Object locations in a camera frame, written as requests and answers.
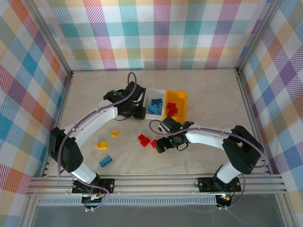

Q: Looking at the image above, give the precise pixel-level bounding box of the aluminium frame post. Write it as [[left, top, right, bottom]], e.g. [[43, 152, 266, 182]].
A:
[[22, 0, 74, 76], [236, 0, 286, 74]]

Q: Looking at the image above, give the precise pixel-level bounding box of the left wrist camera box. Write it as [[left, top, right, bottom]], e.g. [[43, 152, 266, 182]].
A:
[[125, 81, 147, 106]]

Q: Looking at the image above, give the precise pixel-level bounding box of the yellow plastic bin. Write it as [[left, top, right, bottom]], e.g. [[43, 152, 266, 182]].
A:
[[163, 89, 189, 122]]

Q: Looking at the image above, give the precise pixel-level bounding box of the black controller board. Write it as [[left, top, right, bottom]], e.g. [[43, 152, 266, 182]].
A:
[[216, 193, 234, 208], [81, 193, 105, 210]]

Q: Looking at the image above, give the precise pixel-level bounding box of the aluminium side rail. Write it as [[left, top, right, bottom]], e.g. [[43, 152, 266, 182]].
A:
[[40, 70, 74, 178], [234, 68, 273, 175]]

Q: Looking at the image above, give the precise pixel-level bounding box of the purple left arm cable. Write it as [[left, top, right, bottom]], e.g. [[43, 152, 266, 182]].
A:
[[57, 71, 139, 212]]

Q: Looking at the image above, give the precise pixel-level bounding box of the white plastic bin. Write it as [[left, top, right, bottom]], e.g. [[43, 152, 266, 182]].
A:
[[144, 87, 167, 121]]

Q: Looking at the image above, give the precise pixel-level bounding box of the grey slotted cable duct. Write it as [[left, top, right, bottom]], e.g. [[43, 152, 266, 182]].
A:
[[37, 196, 219, 207]]

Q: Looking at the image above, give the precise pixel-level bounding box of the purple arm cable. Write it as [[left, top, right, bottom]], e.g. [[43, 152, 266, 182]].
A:
[[149, 119, 268, 211], [57, 71, 139, 212]]

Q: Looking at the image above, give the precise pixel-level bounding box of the black plastic bin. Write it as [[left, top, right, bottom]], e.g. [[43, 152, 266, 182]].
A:
[[122, 87, 147, 120]]

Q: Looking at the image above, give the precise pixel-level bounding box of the thin aluminium back rail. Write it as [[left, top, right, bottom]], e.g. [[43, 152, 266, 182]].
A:
[[71, 68, 238, 72]]

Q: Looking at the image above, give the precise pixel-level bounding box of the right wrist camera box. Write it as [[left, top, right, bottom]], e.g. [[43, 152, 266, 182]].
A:
[[158, 115, 181, 136]]

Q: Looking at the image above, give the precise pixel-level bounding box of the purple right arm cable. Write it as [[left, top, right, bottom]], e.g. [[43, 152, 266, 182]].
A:
[[149, 119, 268, 211]]

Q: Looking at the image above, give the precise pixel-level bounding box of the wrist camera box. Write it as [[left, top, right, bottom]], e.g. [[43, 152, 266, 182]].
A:
[[125, 81, 147, 106], [158, 115, 181, 136]]

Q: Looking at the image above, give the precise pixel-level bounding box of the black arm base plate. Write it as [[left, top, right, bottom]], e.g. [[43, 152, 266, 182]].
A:
[[71, 177, 116, 194], [197, 176, 242, 192]]

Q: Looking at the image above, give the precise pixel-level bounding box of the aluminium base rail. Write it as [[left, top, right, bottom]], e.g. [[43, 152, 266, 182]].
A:
[[25, 174, 287, 197]]

